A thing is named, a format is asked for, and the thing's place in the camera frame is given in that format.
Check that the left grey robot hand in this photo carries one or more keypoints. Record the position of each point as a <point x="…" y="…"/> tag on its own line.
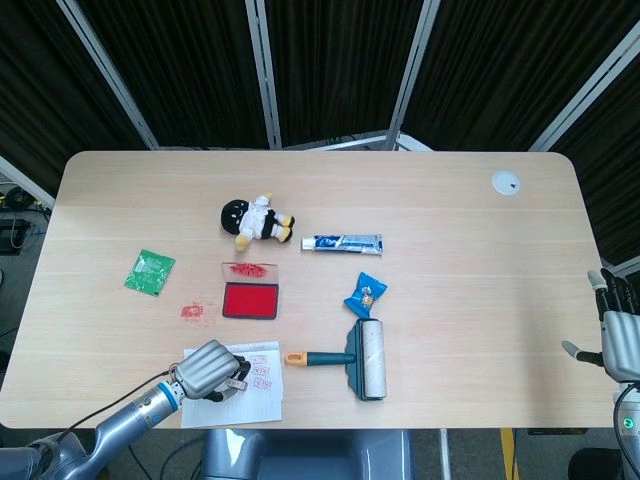
<point x="207" y="370"/>

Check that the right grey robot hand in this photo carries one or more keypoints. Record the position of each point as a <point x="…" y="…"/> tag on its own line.
<point x="622" y="345"/>

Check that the white red stamp block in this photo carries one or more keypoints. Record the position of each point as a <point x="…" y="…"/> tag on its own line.
<point x="237" y="385"/>

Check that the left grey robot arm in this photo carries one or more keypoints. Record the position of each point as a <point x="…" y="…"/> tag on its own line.
<point x="125" y="420"/>

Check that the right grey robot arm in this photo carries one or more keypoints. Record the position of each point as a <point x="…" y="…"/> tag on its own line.
<point x="629" y="435"/>

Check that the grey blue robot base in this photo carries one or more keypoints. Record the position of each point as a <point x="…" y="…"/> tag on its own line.
<point x="310" y="455"/>

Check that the lined notebook with red stamps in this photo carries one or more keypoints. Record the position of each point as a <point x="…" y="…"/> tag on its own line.
<point x="260" y="407"/>

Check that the red ink pad clear lid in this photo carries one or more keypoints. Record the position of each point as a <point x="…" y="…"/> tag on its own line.
<point x="250" y="300"/>

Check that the green sachet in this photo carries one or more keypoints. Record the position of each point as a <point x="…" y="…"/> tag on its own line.
<point x="149" y="272"/>

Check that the black white plush doll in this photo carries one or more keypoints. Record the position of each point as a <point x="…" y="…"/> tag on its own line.
<point x="255" y="220"/>

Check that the teal lint roller yellow tip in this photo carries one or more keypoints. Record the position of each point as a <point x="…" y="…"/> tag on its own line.
<point x="372" y="360"/>

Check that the blue snack packet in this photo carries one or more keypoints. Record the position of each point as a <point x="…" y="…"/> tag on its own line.
<point x="366" y="295"/>

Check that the blue white toothpaste tube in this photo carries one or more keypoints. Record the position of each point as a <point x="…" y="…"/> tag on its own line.
<point x="345" y="244"/>

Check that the black floor box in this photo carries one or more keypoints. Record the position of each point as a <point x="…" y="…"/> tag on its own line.
<point x="12" y="235"/>

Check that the grey partition post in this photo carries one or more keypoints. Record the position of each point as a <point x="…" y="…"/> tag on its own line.
<point x="410" y="75"/>
<point x="110" y="75"/>
<point x="25" y="180"/>
<point x="265" y="75"/>
<point x="585" y="85"/>

